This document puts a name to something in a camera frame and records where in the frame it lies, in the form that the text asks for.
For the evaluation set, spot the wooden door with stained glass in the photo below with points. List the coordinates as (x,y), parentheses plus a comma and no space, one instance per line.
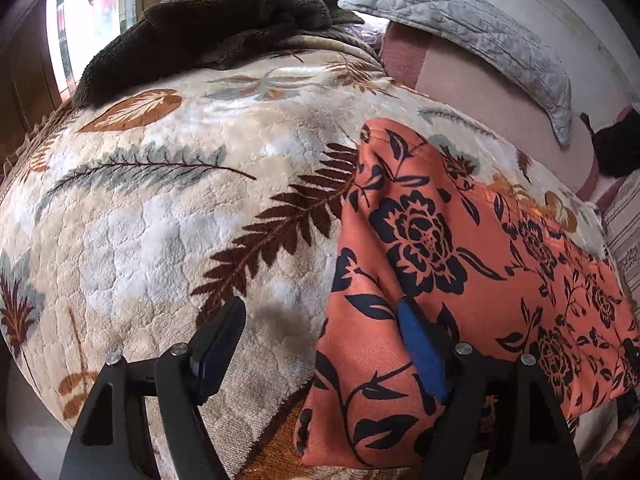
(30,60)

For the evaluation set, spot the black garment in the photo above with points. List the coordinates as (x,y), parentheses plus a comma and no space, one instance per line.
(617,150)

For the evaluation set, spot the brown fleece garment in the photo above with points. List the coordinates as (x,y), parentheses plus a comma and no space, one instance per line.
(200,25)

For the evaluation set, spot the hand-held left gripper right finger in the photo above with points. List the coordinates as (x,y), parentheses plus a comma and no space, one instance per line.
(422,350)

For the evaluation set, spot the leaf print blanket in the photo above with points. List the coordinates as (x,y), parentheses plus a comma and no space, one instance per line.
(150,220)

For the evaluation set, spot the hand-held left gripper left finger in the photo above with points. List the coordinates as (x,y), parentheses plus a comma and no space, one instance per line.
(217,355)

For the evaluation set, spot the striped floral cushion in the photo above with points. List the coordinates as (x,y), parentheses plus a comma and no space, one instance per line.
(627,230)

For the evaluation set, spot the grey quilted pillow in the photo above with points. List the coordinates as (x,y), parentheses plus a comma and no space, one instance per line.
(475,20)

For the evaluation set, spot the orange floral garment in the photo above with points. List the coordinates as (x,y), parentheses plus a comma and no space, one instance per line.
(425,240)

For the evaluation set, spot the pink sofa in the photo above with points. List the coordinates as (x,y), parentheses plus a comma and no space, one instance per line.
(475,90)

